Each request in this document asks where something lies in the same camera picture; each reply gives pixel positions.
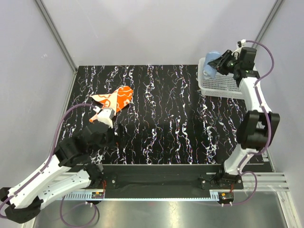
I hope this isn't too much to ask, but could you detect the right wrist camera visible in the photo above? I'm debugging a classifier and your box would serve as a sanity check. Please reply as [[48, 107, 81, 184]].
[[232, 39, 246, 59]]

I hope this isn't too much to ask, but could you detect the aluminium rail frame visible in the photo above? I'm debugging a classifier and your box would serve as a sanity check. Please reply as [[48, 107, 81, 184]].
[[38, 173, 289, 208]]

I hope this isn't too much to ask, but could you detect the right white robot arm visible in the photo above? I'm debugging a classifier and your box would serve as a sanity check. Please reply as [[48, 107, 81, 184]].
[[208, 47, 280, 188]]

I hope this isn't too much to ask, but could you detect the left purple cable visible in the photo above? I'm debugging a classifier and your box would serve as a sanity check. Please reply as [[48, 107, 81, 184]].
[[0, 103, 102, 226]]

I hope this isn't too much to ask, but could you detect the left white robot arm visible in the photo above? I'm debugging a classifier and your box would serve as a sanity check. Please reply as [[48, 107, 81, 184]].
[[0, 123, 124, 224]]

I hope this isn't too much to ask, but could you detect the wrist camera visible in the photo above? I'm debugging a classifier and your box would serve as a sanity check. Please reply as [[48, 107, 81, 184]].
[[94, 106, 115, 128], [232, 39, 246, 59]]

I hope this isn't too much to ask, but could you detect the white plastic basket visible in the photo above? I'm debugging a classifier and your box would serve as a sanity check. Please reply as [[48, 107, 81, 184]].
[[197, 57, 244, 100]]

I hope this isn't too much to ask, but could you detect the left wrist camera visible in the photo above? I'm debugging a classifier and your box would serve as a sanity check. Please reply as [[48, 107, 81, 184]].
[[94, 106, 115, 128]]

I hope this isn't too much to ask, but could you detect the orange white patterned towel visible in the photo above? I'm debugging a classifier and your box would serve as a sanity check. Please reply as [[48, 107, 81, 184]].
[[89, 86, 133, 123]]

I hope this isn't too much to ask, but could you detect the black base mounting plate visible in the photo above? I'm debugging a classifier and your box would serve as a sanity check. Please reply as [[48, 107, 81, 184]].
[[102, 164, 244, 190]]

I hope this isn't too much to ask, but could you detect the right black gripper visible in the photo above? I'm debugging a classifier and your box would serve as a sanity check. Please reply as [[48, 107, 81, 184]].
[[207, 50, 240, 76]]

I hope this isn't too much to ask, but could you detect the light blue towel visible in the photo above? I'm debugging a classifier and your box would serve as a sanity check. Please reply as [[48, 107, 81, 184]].
[[203, 50, 224, 81]]

